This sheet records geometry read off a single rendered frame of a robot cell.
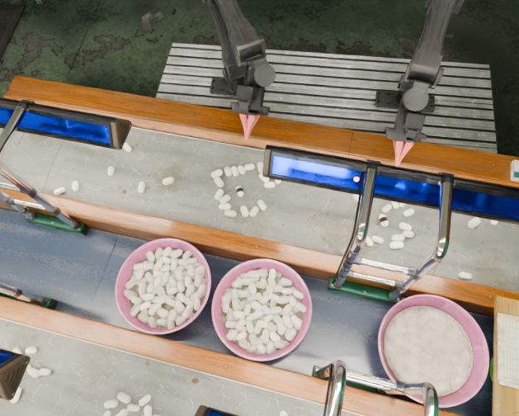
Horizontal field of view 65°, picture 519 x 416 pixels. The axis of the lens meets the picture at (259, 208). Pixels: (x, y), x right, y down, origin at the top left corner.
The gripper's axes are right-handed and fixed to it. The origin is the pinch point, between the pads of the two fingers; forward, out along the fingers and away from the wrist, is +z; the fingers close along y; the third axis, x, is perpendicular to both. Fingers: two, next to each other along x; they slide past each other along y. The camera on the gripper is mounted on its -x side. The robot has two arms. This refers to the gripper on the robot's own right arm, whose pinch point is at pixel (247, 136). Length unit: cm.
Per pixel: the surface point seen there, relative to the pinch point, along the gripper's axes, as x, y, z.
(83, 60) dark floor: 122, -135, -12
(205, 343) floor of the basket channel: -23, 1, 56
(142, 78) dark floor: 118, -94, -7
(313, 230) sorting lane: -4.0, 24.1, 23.2
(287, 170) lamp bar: -29.6, 16.5, 1.7
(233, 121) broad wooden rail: 13.9, -8.1, -2.1
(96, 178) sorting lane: -2, -47, 21
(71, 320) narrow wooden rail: -32, -34, 52
